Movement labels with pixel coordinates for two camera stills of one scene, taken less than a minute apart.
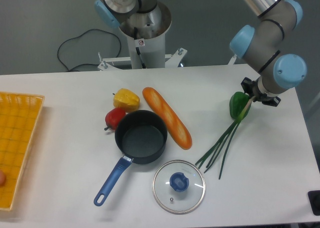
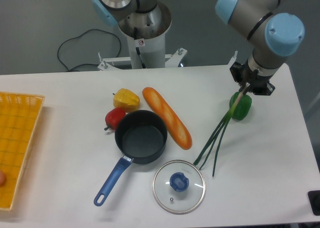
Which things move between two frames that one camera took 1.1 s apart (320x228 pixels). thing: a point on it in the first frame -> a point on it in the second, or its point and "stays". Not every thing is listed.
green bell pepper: x=238 y=102 stays
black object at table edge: x=314 y=198 stays
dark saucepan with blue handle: x=141 y=136 stays
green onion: x=220 y=144 -> x=221 y=126
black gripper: x=251 y=88 -> x=259 y=85
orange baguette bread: x=173 y=124 stays
